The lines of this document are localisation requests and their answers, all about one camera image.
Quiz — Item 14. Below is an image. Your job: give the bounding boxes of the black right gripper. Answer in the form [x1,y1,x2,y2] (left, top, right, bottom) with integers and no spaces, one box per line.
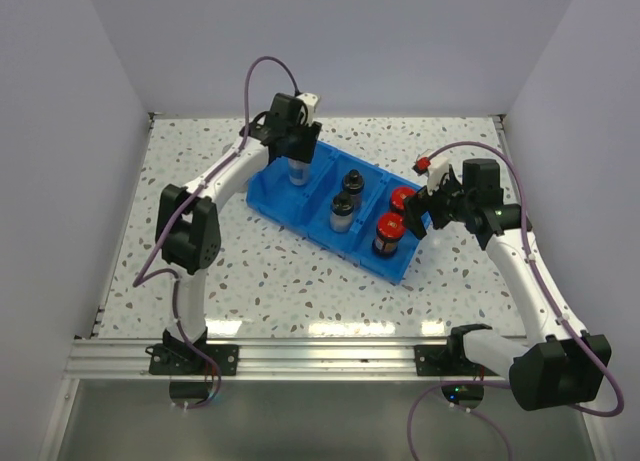
[402,167,474,240]

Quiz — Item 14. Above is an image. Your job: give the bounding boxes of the red-lid sauce jar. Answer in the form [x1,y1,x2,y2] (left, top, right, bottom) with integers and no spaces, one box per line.
[372,211,406,258]
[389,186,416,216]

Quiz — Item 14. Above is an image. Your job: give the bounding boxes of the black-cap clear shaker bottle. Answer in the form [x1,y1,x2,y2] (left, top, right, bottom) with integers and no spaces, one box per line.
[342,169,365,210]

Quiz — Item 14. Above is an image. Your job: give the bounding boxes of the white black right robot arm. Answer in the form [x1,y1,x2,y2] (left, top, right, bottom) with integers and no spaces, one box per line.
[404,156,611,411]

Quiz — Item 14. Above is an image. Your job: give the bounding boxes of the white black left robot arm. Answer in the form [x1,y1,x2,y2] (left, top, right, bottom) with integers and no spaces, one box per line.
[147,92,321,375]

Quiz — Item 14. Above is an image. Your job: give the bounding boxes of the blue three-compartment plastic bin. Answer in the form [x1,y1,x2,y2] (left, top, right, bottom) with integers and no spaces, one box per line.
[247,142,419,284]

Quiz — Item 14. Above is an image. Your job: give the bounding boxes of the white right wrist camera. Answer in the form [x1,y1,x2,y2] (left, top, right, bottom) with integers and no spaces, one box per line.
[412,152,451,194]

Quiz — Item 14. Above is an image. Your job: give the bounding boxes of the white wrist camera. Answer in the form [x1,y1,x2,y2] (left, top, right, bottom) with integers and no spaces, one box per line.
[296,92,321,126]
[412,152,451,194]

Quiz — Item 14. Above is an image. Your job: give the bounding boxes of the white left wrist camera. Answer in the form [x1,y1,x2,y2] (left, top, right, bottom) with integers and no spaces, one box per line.
[296,92,321,126]

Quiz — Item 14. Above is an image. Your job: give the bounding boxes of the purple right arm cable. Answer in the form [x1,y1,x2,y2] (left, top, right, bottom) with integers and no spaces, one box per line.
[405,140,625,461]

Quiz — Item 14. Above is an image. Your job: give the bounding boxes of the aluminium mounting rail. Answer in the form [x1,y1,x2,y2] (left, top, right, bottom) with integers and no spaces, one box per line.
[63,338,422,381]

